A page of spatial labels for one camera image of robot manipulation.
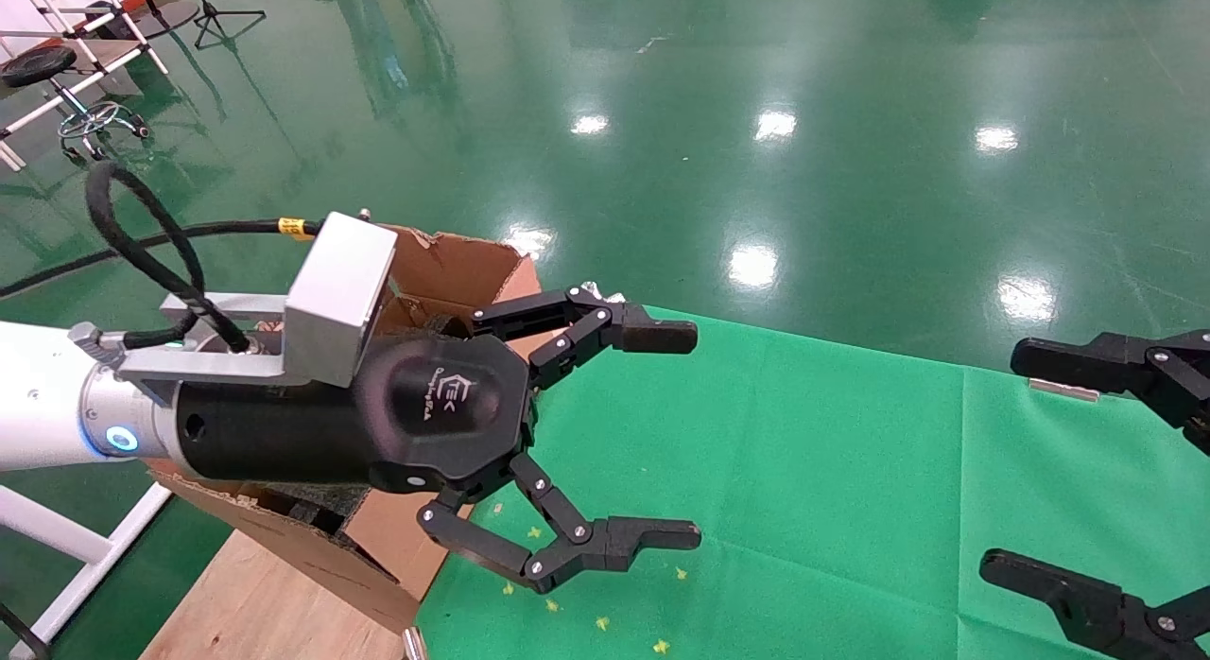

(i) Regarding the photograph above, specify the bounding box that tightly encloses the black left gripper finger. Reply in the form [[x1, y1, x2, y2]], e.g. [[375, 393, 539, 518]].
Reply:
[[471, 284, 699, 389], [416, 450, 702, 595]]

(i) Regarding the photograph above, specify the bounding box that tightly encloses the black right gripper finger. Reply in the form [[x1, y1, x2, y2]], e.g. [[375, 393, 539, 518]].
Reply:
[[978, 549, 1210, 660], [1009, 331, 1210, 458]]

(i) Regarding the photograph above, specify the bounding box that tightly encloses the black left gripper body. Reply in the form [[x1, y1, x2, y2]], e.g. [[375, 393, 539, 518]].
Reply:
[[175, 331, 540, 495]]

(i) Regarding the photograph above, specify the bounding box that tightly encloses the large open cardboard carton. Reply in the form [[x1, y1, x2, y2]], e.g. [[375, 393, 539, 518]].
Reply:
[[142, 227, 545, 634]]

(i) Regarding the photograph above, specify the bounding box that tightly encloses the black foam insert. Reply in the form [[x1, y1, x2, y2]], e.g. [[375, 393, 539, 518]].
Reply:
[[406, 312, 476, 339], [251, 480, 374, 538]]

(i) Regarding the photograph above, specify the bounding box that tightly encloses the green table cloth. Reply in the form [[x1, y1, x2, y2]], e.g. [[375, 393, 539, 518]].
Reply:
[[416, 305, 1210, 660]]

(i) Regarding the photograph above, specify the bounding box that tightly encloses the black tripod stand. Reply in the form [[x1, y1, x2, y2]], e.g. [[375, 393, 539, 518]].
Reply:
[[189, 0, 268, 51]]

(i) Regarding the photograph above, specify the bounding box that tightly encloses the black round base stand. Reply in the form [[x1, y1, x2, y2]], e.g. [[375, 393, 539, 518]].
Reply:
[[132, 0, 201, 39]]

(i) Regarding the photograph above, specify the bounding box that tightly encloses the black round stool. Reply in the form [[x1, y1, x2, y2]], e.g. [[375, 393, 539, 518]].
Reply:
[[0, 45, 152, 165]]

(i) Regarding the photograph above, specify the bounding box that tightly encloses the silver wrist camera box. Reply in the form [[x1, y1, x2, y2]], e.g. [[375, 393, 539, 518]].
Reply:
[[118, 211, 398, 401]]

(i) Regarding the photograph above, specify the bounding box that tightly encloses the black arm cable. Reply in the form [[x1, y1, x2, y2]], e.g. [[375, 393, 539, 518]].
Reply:
[[0, 161, 322, 351]]

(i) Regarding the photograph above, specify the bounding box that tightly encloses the white table frame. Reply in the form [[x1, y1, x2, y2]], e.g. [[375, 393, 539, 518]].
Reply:
[[0, 480, 176, 660]]

